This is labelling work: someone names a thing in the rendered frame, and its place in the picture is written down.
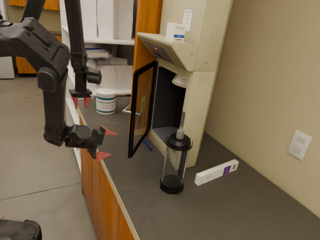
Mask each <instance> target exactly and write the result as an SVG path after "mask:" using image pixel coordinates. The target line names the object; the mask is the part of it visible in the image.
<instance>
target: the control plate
mask: <svg viewBox="0 0 320 240"><path fill-rule="evenodd" d="M144 43H145V44H146V45H147V47H148V48H149V49H150V51H151V52H152V53H153V52H154V53H153V55H155V56H157V57H159V58H161V59H164V60H166V61H168V62H170V63H173V62H172V60H171V59H170V57H169V56H168V55H167V53H166V51H165V50H164V49H163V48H161V47H159V46H156V45H153V44H150V43H148V42H145V41H144ZM155 48H156V49H155ZM160 50H161V51H160ZM155 53H159V54H160V56H161V55H162V57H160V56H159V55H158V54H157V55H156V54H155ZM164 57H165V58H164ZM166 57H167V59H166ZM173 64H174V63H173Z"/></svg>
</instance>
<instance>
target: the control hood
mask: <svg viewBox="0 0 320 240"><path fill-rule="evenodd" d="M137 35H138V37H139V38H140V39H141V41H142V42H143V43H144V41H145V42H148V43H150V44H153V45H156V46H159V47H161V48H163V49H164V50H165V51H166V53H167V55H168V56H169V57H170V59H171V60H172V62H173V63H174V64H173V63H171V64H173V65H175V66H178V67H180V68H182V69H184V70H186V71H193V69H194V64H195V59H196V53H197V48H198V45H197V44H194V43H190V42H186V41H183V42H179V41H171V40H166V36H164V35H160V34H152V33H141V32H138V33H137ZM144 45H145V46H146V47H147V45H146V44H145V43H144ZM147 49H148V50H149V51H150V49H149V48H148V47H147ZM150 53H151V54H152V55H153V53H152V52H151V51H150ZM153 56H155V55H153ZM156 57H157V56H156ZM158 58H159V57H158ZM160 59H161V58H160ZM162 60H164V59H162ZM164 61H166V60H164ZM167 62H168V61H167ZM169 63H170V62H169Z"/></svg>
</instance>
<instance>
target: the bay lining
mask: <svg viewBox="0 0 320 240"><path fill-rule="evenodd" d="M175 75H176V73H174V72H172V71H170V70H168V69H166V68H164V67H159V69H158V77H157V86H156V94H155V102H154V111H153V119H152V129H156V128H164V127H171V126H173V127H177V128H180V121H181V116H182V110H183V104H184V99H185V93H186V88H183V87H179V86H177V85H175V84H173V83H172V80H173V78H174V77H175Z"/></svg>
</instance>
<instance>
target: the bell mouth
mask: <svg viewBox="0 0 320 240"><path fill-rule="evenodd" d="M172 83H173V84H175V85H177V86H179V87H183V88H186V87H187V80H186V79H185V78H184V77H182V76H180V75H178V74H176V75H175V77H174V78H173V80H172Z"/></svg>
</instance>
